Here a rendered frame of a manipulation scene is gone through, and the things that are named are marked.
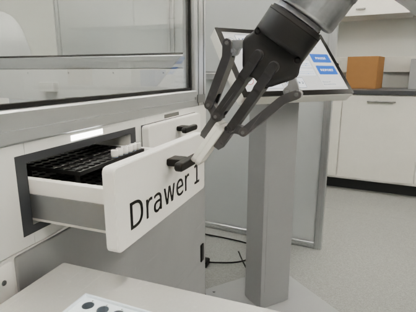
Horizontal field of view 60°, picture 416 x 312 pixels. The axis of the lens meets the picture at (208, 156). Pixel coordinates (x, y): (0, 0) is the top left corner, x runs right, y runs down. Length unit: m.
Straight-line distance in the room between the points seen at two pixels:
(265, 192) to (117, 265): 0.84
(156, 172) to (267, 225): 1.05
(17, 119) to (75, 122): 0.11
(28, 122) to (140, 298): 0.28
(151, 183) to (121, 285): 0.14
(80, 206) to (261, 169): 1.04
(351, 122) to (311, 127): 1.29
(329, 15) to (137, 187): 0.31
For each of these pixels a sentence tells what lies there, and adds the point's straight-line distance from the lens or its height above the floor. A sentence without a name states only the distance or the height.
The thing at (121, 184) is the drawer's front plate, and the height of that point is 0.91.
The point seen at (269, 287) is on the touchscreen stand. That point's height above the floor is 0.14.
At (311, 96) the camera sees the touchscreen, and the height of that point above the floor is 0.95.
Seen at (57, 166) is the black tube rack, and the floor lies 0.90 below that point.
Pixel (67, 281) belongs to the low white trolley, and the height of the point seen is 0.76.
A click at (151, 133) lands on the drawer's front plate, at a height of 0.91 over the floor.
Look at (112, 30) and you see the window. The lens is 0.73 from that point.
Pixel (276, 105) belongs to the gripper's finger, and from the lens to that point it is 0.48.
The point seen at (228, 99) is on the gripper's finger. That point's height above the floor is 1.00.
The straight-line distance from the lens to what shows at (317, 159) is 2.18.
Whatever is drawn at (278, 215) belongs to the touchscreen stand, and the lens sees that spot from 1.55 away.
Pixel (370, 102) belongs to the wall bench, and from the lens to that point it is 3.39.
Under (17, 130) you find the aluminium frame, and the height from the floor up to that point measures 0.96.
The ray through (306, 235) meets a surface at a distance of 2.34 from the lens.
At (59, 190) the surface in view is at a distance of 0.52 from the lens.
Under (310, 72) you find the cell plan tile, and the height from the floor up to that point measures 1.04.
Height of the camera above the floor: 1.04
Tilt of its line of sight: 13 degrees down
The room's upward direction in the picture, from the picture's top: straight up
